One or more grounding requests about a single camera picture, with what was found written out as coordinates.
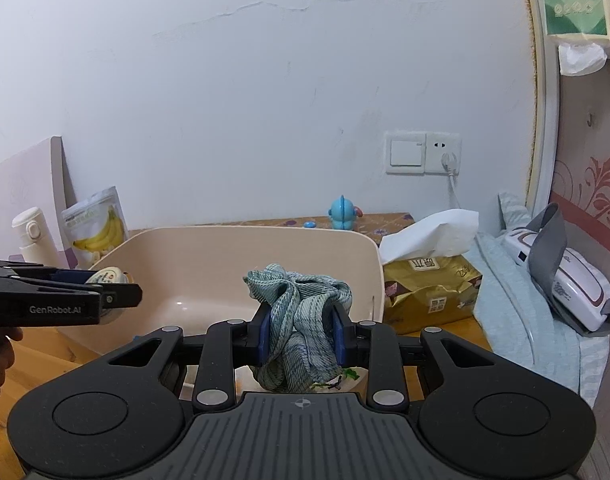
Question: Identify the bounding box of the blue toy figurine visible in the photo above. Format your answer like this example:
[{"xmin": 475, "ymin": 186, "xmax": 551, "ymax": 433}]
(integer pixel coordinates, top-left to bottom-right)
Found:
[{"xmin": 328, "ymin": 195, "xmax": 363, "ymax": 231}]

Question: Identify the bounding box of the round tin with yellow lid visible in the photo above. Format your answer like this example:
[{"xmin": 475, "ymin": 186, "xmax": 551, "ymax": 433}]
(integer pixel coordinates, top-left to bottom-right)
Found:
[{"xmin": 86, "ymin": 265, "xmax": 132, "ymax": 326}]

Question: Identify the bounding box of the bag of dried herbs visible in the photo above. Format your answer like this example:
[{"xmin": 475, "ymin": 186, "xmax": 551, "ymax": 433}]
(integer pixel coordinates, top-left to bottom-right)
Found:
[{"xmin": 309, "ymin": 367, "xmax": 363, "ymax": 393}]

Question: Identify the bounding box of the hanging green tissue pack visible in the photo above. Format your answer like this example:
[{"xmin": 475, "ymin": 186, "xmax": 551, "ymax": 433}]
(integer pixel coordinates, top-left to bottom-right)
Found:
[{"xmin": 544, "ymin": 0, "xmax": 610, "ymax": 77}]

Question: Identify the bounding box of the banana chips pouch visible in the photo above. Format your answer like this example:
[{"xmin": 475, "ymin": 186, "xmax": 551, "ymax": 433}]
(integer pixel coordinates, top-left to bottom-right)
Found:
[{"xmin": 61, "ymin": 186, "xmax": 128, "ymax": 269}]

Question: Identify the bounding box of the white device with grey strap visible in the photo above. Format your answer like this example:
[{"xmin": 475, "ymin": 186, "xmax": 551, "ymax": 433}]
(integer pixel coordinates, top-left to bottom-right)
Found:
[{"xmin": 501, "ymin": 203, "xmax": 610, "ymax": 337}]

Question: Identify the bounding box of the white plug with cable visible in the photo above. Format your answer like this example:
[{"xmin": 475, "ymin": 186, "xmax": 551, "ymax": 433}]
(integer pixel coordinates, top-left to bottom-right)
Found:
[{"xmin": 442, "ymin": 153, "xmax": 461, "ymax": 208}]

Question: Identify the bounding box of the white wall switch socket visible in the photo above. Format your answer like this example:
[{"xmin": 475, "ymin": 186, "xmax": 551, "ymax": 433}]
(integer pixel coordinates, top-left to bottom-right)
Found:
[{"xmin": 384, "ymin": 130, "xmax": 461, "ymax": 176}]

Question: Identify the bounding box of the beige plastic storage bin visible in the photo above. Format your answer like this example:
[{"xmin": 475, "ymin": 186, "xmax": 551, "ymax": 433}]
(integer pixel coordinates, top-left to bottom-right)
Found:
[{"xmin": 61, "ymin": 226, "xmax": 384, "ymax": 354}]

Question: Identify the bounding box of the gold tissue pack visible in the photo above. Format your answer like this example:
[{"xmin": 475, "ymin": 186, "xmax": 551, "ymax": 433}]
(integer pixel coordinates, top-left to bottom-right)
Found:
[{"xmin": 379, "ymin": 209, "xmax": 483, "ymax": 335}]

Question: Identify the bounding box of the light blue bedding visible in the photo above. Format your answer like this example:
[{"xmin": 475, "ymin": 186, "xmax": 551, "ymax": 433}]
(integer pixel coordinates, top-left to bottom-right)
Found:
[{"xmin": 465, "ymin": 192, "xmax": 610, "ymax": 405}]

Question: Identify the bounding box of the green checked cloth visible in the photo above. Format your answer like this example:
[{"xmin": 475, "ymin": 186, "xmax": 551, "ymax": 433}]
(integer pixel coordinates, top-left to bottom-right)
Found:
[{"xmin": 243, "ymin": 263, "xmax": 353, "ymax": 394}]

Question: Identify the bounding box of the white purple board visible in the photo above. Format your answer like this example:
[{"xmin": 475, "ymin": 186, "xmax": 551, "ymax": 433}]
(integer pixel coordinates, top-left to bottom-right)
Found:
[{"xmin": 0, "ymin": 136, "xmax": 78, "ymax": 269}]

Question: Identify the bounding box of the white thermos bottle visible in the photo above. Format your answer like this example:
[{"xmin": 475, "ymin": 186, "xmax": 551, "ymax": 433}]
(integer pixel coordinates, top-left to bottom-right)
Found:
[{"xmin": 11, "ymin": 207, "xmax": 60, "ymax": 268}]

